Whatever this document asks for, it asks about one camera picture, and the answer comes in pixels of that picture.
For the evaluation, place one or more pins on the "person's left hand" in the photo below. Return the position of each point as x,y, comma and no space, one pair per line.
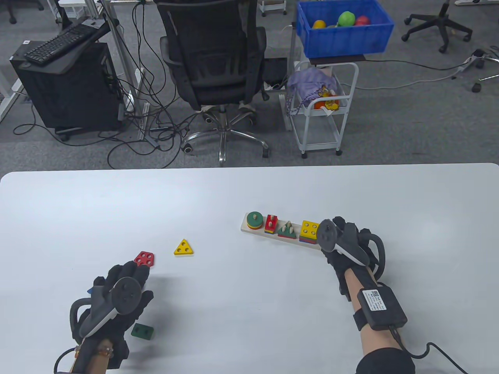
132,270

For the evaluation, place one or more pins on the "person's right hand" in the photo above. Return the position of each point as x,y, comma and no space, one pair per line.
343,269

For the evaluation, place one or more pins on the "red pentagon block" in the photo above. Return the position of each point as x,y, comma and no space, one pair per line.
144,258

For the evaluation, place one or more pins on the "blue square block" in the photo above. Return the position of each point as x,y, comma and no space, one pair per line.
308,243

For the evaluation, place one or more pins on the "yellow square block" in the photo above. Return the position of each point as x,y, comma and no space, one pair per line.
310,230

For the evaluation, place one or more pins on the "yellow triangle block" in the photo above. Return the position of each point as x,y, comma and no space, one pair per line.
183,248

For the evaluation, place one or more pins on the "green rectangle block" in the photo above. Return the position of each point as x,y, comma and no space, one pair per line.
142,331

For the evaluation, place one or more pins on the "red triangle block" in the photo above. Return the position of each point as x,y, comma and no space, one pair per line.
286,237

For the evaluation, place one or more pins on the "green triangle block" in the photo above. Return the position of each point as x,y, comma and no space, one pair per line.
281,233

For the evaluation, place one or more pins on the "red rectangle block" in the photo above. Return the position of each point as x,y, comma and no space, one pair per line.
269,225

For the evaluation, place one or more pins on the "green circle block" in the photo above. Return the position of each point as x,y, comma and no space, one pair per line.
251,219

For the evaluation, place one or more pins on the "wooden board with posts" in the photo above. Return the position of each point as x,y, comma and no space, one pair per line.
245,230

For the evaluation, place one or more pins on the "person's left forearm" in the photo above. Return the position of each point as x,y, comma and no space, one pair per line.
91,360

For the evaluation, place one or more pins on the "person's right forearm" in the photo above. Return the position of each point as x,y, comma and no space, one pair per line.
374,343

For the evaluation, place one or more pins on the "grey tracking controller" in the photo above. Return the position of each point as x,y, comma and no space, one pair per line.
125,295
326,234

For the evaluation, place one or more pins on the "white metal cart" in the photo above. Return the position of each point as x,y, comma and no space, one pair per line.
312,112

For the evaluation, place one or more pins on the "orange yellow toy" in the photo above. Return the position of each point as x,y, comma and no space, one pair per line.
327,102

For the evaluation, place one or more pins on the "black computer tower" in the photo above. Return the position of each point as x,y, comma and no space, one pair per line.
70,97

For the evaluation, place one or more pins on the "purple cloth bag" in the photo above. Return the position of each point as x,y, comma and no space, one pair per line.
308,80

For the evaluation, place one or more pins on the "black floor box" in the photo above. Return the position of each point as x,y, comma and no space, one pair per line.
275,72

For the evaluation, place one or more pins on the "dark flat board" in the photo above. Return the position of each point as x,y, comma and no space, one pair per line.
337,59

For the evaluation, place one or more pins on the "chair leg with caster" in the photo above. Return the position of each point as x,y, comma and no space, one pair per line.
476,87

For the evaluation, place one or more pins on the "blue plastic crate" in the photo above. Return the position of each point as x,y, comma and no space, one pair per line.
343,43

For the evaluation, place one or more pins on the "black mesh office chair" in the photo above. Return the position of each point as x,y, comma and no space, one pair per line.
214,58

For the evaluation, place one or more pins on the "black keyboard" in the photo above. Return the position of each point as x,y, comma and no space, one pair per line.
58,41

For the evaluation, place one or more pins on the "white power strip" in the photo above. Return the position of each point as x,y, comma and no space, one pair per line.
469,62

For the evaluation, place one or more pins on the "orange toy fruit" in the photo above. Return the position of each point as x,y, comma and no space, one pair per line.
319,24

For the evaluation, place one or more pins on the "red toy fruit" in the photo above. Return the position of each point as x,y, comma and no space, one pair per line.
362,20

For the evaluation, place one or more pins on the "green toy fruit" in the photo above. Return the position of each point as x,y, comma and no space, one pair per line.
346,18

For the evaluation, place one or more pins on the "black swivel office chair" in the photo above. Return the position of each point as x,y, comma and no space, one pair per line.
442,19

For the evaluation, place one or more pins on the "small white cart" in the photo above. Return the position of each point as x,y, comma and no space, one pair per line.
273,4

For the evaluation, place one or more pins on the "black chair base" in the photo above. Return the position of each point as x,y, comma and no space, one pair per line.
13,11

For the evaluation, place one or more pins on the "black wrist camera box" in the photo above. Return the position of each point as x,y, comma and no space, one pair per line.
384,307

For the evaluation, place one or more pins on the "white desk frame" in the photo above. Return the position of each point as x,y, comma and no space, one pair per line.
143,117

